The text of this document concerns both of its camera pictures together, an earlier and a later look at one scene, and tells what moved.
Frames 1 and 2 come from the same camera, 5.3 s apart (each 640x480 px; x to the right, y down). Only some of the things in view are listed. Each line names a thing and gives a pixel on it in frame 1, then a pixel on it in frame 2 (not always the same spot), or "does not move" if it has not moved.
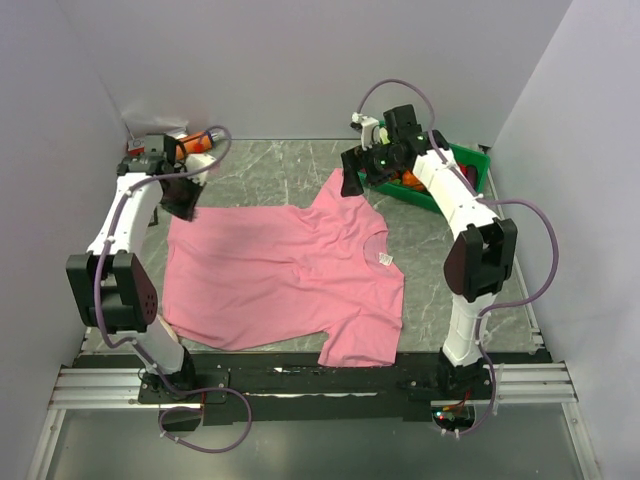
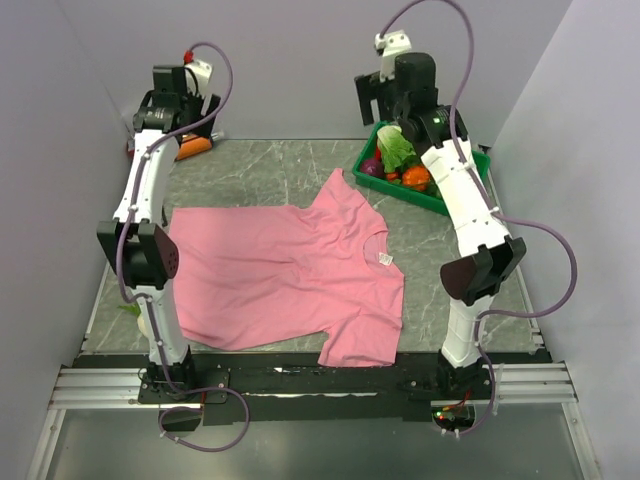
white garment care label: x=385 y=259 does not move
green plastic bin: x=477 y=167 does not move
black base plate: x=255 y=389 does not move
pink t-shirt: x=245 y=275 does not move
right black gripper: x=352 y=161 -> x=370 y=88
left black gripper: x=186 y=210 -> x=198 y=102
